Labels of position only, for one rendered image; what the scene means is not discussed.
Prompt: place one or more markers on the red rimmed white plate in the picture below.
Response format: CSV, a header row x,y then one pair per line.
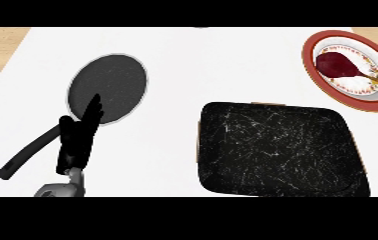
x,y
345,67

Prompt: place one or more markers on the black square tray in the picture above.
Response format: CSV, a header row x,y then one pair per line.
x,y
279,150

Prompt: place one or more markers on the dark grey frying pan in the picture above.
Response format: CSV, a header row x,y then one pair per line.
x,y
112,85

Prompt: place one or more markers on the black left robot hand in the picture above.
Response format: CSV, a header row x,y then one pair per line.
x,y
76,140

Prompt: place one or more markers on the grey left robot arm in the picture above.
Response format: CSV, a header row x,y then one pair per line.
x,y
67,186

